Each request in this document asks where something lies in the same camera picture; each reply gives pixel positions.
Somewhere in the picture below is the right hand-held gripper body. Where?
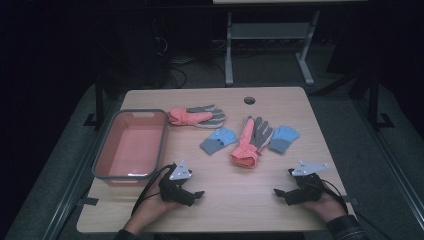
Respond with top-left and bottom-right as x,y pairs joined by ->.
288,160 -> 331,205

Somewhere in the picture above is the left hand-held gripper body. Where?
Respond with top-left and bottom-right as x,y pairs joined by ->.
158,160 -> 194,206

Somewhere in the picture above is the pink plastic bin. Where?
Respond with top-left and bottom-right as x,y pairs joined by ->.
91,108 -> 169,187

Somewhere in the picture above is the blue and grey glove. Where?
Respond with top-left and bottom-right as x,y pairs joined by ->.
199,127 -> 239,156
267,125 -> 301,155

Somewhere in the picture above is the pink and grey glove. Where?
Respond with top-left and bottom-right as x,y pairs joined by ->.
229,115 -> 274,169
167,104 -> 227,130

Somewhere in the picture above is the person's right hand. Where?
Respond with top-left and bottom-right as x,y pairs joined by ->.
301,191 -> 348,223

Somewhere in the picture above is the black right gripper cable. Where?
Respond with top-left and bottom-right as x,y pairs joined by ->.
320,179 -> 350,215

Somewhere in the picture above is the bundle of floor cables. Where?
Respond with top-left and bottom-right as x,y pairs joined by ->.
151,34 -> 196,90

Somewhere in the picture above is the grey metal table frame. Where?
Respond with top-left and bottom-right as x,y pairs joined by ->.
224,9 -> 322,88

